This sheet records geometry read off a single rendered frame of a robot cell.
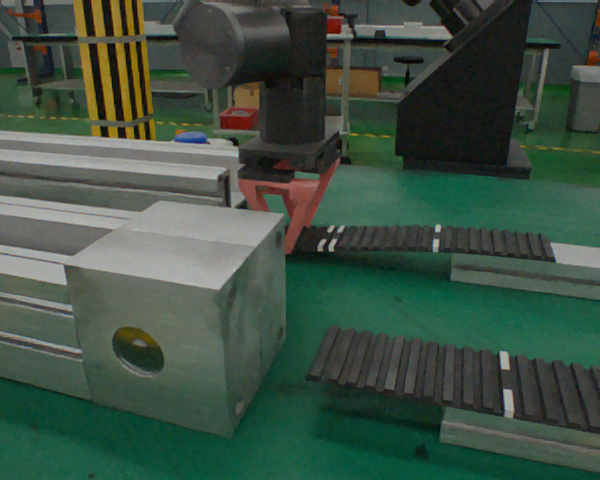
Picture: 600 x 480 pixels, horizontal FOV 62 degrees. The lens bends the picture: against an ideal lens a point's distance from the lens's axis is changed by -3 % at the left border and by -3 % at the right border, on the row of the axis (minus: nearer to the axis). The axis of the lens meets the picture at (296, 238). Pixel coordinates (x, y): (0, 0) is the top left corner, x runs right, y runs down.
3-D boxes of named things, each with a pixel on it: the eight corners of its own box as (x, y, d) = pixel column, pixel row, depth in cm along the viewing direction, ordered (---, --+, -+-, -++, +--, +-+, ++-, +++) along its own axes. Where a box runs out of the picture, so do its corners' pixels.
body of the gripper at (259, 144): (236, 170, 42) (232, 77, 39) (276, 142, 51) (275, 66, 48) (312, 176, 41) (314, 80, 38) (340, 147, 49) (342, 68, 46)
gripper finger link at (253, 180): (238, 258, 46) (234, 155, 42) (266, 228, 52) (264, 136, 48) (313, 268, 44) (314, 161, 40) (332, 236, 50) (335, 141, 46)
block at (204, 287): (296, 320, 38) (296, 200, 35) (230, 439, 28) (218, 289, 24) (188, 302, 41) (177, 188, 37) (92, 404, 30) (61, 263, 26)
